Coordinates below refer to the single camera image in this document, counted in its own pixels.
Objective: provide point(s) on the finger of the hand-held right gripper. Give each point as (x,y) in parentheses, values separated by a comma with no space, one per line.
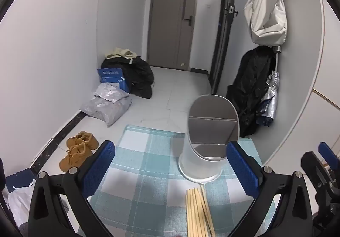
(317,173)
(329,154)

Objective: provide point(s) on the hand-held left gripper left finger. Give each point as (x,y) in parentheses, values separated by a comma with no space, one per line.
(98,168)

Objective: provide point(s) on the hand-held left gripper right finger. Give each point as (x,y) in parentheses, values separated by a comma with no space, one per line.
(241,170)

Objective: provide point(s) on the bundle of wooden chopsticks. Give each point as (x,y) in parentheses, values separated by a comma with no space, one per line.
(195,213)

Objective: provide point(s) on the white plastic utensil holder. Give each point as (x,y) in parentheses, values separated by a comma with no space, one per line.
(212,109)

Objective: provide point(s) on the tan suede shoe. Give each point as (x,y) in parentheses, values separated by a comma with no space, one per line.
(74,157)
(83,140)

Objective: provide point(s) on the white wooden-edged cabinet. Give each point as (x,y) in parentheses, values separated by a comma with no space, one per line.
(329,120)

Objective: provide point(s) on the teal plaid tablecloth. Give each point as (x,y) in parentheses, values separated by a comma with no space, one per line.
(148,162)

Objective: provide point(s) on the grey plastic parcel bag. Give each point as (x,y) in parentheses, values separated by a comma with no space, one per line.
(111,92)
(106,109)

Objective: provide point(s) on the silver folded umbrella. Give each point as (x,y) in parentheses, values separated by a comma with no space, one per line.
(269,99)

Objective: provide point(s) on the dark blue bag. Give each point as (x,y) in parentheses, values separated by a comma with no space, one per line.
(18,180)

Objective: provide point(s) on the white plastic bag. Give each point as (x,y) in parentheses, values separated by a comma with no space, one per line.
(18,199)

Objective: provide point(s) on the black jacket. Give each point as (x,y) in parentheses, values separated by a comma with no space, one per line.
(249,80)

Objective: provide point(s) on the blue cardboard box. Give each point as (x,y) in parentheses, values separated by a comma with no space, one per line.
(111,75)

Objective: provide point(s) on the person's dark clothing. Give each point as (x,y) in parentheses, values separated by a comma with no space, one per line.
(2,173)

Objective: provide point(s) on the black clothes pile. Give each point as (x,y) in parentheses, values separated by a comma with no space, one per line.
(140,75)

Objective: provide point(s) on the beige garment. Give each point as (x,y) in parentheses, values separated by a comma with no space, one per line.
(117,52)

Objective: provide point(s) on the white hanging bag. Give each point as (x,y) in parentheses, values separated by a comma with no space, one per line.
(268,32)

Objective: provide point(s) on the grey-brown door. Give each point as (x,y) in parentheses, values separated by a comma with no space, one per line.
(167,27)

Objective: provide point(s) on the black door frame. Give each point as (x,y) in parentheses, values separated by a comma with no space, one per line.
(223,40)

